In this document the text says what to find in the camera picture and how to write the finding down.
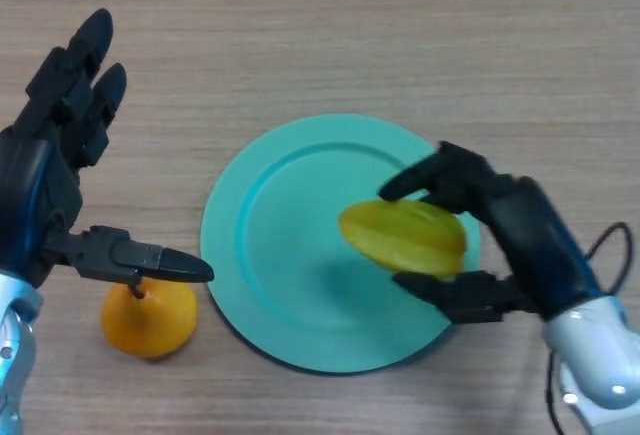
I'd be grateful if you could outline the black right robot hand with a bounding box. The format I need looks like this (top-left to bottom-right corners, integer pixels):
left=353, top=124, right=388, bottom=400
left=377, top=140, right=604, bottom=325

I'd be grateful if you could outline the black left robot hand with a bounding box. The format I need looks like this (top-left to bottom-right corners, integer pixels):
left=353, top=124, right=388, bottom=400
left=0, top=8, right=215, bottom=289

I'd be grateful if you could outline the yellow starfruit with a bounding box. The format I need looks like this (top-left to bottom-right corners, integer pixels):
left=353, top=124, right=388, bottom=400
left=338, top=198, right=469, bottom=282

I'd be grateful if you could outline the teal round plate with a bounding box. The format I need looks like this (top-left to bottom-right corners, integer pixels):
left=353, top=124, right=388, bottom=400
left=200, top=113, right=482, bottom=375

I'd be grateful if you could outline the orange yellow pear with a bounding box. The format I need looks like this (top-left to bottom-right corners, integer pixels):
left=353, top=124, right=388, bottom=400
left=100, top=277, right=199, bottom=360

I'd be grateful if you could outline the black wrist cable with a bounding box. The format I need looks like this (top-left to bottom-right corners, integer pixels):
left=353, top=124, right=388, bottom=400
left=543, top=222, right=635, bottom=435

